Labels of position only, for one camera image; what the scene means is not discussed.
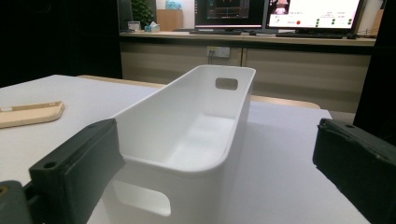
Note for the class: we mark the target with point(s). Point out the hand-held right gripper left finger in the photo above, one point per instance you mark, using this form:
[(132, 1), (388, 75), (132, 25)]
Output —
[(77, 168)]

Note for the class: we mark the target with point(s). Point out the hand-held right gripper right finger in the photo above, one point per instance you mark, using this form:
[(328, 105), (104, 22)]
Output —
[(358, 161)]

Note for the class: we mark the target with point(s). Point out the beige phone case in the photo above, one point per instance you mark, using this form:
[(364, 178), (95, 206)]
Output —
[(29, 114)]

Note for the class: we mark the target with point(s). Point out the white plastic storage box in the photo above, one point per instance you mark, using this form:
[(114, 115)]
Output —
[(193, 146)]

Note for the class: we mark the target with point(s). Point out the black curtain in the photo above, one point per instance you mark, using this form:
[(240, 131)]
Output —
[(56, 37), (378, 77)]

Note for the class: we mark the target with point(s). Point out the long wooden desk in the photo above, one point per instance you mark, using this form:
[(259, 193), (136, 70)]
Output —
[(305, 68)]

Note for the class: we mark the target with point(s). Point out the black computer mouse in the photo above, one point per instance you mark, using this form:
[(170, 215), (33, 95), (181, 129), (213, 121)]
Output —
[(351, 36), (252, 32)]

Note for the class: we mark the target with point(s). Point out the small white desk item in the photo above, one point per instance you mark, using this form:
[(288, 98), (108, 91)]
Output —
[(134, 25)]

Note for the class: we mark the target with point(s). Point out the white-screen computer monitor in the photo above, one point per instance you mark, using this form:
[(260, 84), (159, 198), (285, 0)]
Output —
[(313, 14)]

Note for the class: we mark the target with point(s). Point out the light blue tissue box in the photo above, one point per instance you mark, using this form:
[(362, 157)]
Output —
[(152, 27)]

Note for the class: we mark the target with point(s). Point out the green potted plant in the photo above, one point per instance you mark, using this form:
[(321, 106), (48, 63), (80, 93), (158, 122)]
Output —
[(141, 11)]

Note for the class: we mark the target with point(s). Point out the wooden cabinet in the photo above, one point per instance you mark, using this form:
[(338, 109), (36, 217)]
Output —
[(169, 20)]

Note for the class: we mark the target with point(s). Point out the dark-screen computer monitor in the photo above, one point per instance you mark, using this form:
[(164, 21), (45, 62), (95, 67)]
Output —
[(229, 12)]

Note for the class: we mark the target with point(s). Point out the white wall power socket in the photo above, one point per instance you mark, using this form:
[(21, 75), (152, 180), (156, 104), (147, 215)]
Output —
[(218, 51)]

